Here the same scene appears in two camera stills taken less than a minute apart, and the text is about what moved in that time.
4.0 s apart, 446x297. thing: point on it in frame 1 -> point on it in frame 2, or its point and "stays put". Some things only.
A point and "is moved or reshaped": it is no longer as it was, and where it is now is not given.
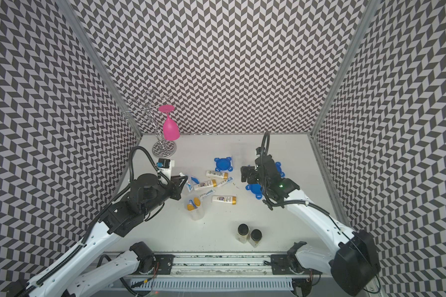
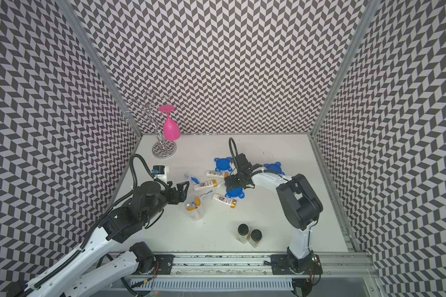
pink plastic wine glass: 170,128 stays put
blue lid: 256,189 is moved or reshaped
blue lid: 223,164 stays put
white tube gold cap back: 223,175 stays put
